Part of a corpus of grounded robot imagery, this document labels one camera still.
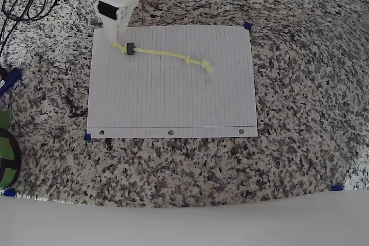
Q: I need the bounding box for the lined paper sheet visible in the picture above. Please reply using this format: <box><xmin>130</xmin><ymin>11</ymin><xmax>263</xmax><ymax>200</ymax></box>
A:
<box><xmin>86</xmin><ymin>25</ymin><xmax>259</xmax><ymax>139</ymax></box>

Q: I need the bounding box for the green and black camera stand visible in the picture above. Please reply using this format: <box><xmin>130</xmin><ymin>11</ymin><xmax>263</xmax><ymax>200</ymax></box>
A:
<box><xmin>0</xmin><ymin>127</ymin><xmax>22</xmax><ymax>190</ymax></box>

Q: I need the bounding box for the green tape strip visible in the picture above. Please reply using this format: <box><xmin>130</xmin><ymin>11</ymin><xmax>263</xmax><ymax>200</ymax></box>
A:
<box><xmin>0</xmin><ymin>109</ymin><xmax>12</xmax><ymax>128</ymax></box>

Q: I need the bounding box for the yellow-green knotted rope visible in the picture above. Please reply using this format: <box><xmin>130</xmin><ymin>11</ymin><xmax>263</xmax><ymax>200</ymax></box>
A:
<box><xmin>111</xmin><ymin>42</ymin><xmax>216</xmax><ymax>76</ymax></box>

